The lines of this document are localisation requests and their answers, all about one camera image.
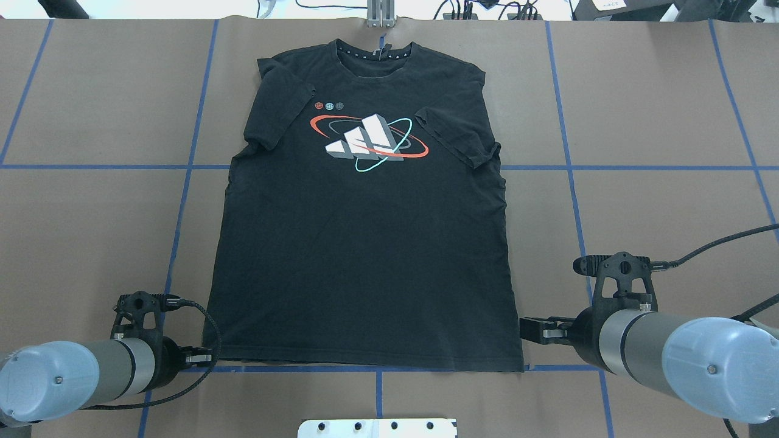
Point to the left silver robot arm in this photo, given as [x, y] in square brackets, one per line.
[54, 379]

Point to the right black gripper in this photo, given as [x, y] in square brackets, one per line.
[586, 332]

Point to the aluminium frame post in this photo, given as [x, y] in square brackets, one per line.
[381, 14]

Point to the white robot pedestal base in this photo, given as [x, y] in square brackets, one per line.
[399, 427]

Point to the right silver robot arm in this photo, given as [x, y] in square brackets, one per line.
[722, 367]

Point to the black usb hub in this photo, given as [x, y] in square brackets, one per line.
[489, 10]

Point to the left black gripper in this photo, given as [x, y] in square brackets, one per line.
[168, 354]

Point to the black printed t-shirt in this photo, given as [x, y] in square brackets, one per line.
[364, 220]

